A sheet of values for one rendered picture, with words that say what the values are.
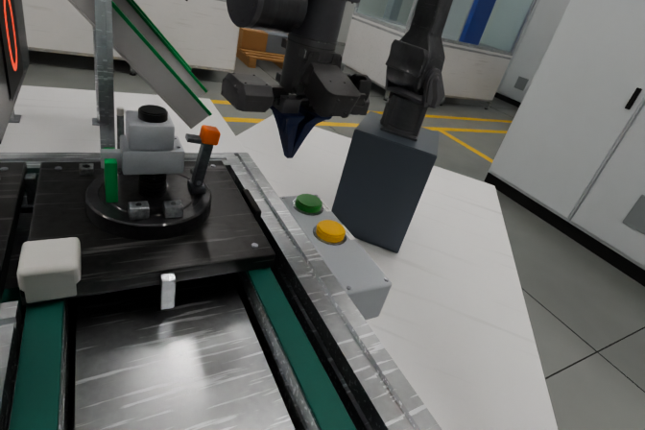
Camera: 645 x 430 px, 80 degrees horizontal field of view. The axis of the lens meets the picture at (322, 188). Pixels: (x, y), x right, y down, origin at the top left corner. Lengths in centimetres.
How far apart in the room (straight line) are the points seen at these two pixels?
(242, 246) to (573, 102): 316
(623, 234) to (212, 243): 307
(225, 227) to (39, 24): 398
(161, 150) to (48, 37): 396
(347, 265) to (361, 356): 13
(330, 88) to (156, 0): 397
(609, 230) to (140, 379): 318
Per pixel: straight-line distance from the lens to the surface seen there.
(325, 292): 46
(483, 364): 62
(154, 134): 46
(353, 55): 638
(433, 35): 64
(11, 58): 25
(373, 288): 48
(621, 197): 331
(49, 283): 43
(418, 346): 58
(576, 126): 343
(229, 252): 46
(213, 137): 48
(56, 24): 437
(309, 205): 56
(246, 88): 44
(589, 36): 350
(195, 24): 444
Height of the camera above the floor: 126
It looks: 28 degrees down
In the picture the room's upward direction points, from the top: 15 degrees clockwise
